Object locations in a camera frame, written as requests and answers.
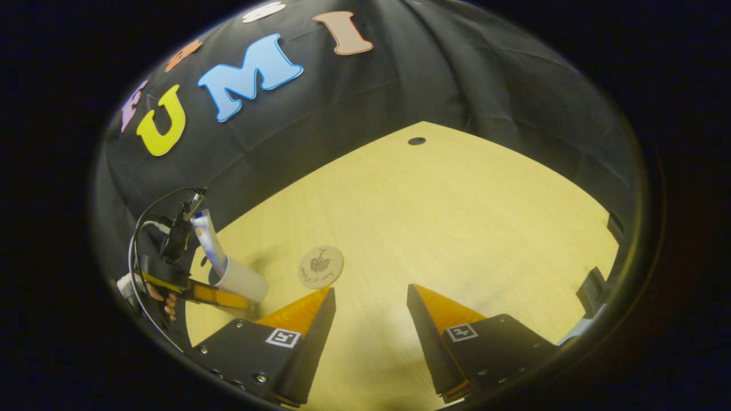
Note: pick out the round wooden coaster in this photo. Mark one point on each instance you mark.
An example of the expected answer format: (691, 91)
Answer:
(320, 266)

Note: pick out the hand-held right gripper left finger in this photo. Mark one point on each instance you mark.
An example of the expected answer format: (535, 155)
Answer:
(311, 354)

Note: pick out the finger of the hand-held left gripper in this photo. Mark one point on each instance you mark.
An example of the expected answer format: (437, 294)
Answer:
(220, 297)

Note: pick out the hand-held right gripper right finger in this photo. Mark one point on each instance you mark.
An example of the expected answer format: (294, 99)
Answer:
(428, 342)

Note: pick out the white toothpaste tube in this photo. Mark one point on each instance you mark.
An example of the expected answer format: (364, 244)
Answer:
(207, 240)

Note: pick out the black backdrop cloth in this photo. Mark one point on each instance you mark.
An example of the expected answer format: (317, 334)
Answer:
(428, 74)

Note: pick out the light wooden desktop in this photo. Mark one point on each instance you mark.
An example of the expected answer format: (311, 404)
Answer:
(457, 228)

